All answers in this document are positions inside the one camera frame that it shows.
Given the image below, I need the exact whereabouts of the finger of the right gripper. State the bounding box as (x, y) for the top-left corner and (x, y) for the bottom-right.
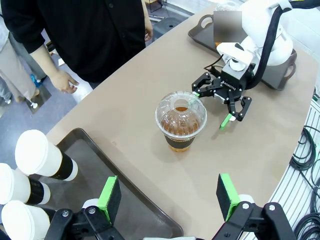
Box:
(191, 72), (222, 98)
(219, 95), (252, 130)

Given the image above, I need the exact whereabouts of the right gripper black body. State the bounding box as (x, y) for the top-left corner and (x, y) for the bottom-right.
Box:
(212, 63), (256, 104)

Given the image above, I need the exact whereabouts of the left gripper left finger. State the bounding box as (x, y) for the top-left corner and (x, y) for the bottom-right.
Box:
(44, 175), (126, 240)

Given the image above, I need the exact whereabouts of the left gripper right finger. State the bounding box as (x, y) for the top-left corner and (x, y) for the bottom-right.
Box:
(212, 173), (297, 240)

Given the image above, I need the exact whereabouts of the white paper coffee cup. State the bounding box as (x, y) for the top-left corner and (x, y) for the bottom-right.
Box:
(14, 129), (79, 182)
(1, 200), (57, 240)
(0, 162), (51, 205)

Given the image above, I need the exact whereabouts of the person's right forearm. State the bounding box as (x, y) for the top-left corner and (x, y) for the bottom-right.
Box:
(29, 43), (64, 82)

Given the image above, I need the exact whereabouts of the dark rectangular serving tray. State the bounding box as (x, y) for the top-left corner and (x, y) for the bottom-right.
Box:
(187, 13), (298, 90)
(19, 127), (185, 240)

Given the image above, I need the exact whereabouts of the person's left hand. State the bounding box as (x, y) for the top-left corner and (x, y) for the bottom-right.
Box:
(144, 17), (154, 42)

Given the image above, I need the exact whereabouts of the person's right hand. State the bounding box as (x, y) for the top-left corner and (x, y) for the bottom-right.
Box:
(49, 69), (81, 94)

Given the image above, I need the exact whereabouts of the black stool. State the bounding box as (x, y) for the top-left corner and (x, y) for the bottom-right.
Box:
(152, 16), (187, 39)

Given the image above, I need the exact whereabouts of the person's black shirt torso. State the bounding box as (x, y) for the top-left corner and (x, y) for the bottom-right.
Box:
(1, 0), (147, 83)

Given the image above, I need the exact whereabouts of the metal floor plate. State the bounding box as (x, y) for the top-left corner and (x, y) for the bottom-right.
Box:
(23, 83), (52, 115)

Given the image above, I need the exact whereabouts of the bystander's grey trouser leg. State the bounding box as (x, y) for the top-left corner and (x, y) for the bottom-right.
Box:
(8, 32), (48, 81)

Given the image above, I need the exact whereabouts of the bystander in beige trousers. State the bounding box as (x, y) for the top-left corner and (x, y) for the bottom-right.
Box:
(0, 14), (40, 103)

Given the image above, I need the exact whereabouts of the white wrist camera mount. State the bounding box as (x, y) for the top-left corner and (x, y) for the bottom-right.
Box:
(216, 41), (254, 74)

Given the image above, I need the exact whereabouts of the black corrugated cable conduit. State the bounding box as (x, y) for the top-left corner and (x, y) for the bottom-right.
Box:
(246, 0), (320, 90)

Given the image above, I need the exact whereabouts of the coiled black cable bundle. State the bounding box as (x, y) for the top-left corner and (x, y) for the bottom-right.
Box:
(289, 125), (320, 172)
(294, 211), (320, 240)

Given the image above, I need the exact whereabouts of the black metal frame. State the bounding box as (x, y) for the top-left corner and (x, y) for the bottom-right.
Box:
(144, 0), (171, 14)

